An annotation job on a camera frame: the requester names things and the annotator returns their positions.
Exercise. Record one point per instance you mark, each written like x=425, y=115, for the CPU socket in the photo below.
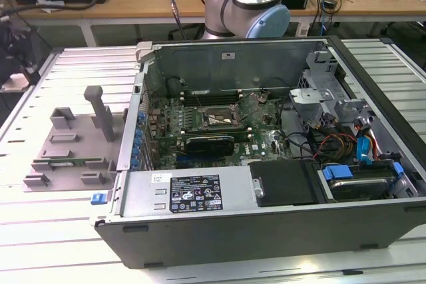
x=218, y=117

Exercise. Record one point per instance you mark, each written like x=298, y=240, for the crumpled white paper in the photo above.
x=50, y=4

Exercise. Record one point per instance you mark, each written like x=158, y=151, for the wooden desk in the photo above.
x=116, y=10

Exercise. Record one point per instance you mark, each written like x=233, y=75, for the grey parts rack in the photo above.
x=83, y=137

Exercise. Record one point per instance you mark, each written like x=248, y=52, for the green RAM stick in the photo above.
x=76, y=163

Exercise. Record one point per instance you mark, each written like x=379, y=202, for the blue card retention latch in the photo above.
x=137, y=141

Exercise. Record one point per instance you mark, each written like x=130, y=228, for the blue case latch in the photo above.
x=98, y=199

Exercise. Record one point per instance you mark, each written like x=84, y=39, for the silver power supply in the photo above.
x=139, y=197

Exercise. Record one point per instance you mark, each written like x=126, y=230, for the black RAM slot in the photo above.
x=213, y=99
x=241, y=136
x=233, y=130
x=213, y=93

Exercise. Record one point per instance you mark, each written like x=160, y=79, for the black graphics card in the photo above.
x=209, y=147

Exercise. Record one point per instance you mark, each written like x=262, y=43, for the coin cell battery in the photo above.
x=262, y=97

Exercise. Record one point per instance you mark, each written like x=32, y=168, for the green motherboard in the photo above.
x=263, y=144

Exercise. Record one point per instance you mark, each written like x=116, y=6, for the small white adapter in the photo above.
x=303, y=29

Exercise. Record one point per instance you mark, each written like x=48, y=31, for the open black PC case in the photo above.
x=233, y=240

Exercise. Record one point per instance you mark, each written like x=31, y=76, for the silver metal drive cage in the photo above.
x=309, y=96

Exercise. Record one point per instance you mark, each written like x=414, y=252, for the black optical drive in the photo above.
x=286, y=182

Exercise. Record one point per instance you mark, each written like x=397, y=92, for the small black adapter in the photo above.
x=330, y=3

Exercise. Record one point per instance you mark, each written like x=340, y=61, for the hard disk in blue carrier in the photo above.
x=359, y=187

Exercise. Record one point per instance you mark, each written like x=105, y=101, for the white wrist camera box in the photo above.
x=15, y=82

